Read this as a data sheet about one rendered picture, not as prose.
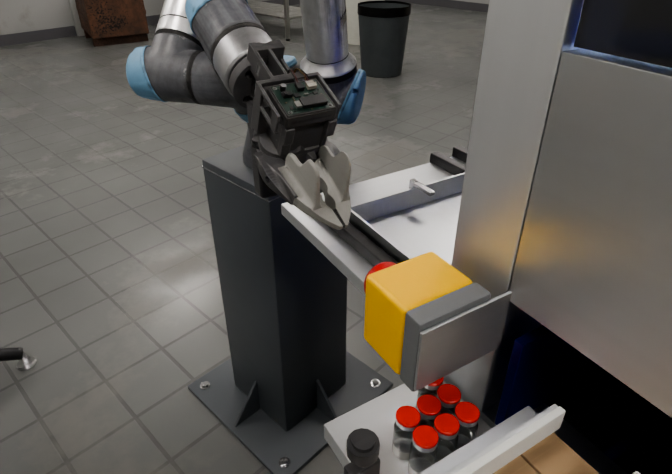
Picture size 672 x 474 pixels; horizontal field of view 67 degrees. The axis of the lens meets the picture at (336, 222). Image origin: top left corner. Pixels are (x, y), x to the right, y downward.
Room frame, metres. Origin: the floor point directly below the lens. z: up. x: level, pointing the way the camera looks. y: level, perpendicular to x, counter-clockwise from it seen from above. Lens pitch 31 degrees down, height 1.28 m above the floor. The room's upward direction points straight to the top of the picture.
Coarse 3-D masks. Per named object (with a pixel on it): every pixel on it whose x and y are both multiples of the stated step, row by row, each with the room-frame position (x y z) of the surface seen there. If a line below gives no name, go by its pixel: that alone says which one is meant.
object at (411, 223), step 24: (408, 192) 0.71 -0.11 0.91; (456, 192) 0.76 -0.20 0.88; (360, 216) 0.66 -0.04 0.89; (384, 216) 0.68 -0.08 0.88; (408, 216) 0.68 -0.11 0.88; (432, 216) 0.68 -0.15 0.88; (456, 216) 0.68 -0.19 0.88; (384, 240) 0.57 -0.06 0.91; (408, 240) 0.61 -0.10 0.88; (432, 240) 0.61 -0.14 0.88
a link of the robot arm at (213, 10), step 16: (192, 0) 0.66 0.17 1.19; (208, 0) 0.64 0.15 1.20; (224, 0) 0.64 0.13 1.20; (240, 0) 0.66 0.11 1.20; (192, 16) 0.65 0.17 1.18; (208, 16) 0.63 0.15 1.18; (224, 16) 0.62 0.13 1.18; (240, 16) 0.62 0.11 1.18; (208, 32) 0.61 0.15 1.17; (224, 32) 0.60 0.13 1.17; (208, 48) 0.61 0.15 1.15
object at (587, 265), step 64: (576, 64) 0.31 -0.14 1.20; (640, 64) 0.29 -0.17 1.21; (576, 128) 0.30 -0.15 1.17; (640, 128) 0.27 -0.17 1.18; (576, 192) 0.29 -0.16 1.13; (640, 192) 0.26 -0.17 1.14; (576, 256) 0.28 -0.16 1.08; (640, 256) 0.25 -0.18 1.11; (576, 320) 0.27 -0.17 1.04; (640, 320) 0.24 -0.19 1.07; (640, 384) 0.23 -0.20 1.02
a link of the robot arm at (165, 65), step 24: (168, 0) 0.79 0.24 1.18; (168, 24) 0.76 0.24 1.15; (144, 48) 0.75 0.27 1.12; (168, 48) 0.73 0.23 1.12; (192, 48) 0.75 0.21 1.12; (144, 72) 0.72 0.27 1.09; (168, 72) 0.71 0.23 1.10; (144, 96) 0.73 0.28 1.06; (168, 96) 0.72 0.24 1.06; (192, 96) 0.70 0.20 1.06
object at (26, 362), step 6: (0, 348) 1.19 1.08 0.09; (6, 348) 1.20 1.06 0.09; (12, 348) 1.20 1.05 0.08; (18, 348) 1.21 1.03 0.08; (0, 354) 1.17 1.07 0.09; (6, 354) 1.18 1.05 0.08; (12, 354) 1.18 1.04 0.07; (18, 354) 1.19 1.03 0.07; (24, 354) 1.21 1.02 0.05; (0, 360) 1.16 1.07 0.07; (6, 360) 1.17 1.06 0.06; (24, 360) 1.20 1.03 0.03; (30, 360) 1.22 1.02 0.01; (36, 360) 1.22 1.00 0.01; (18, 366) 1.19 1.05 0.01; (24, 366) 1.19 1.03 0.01; (30, 366) 1.19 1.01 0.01
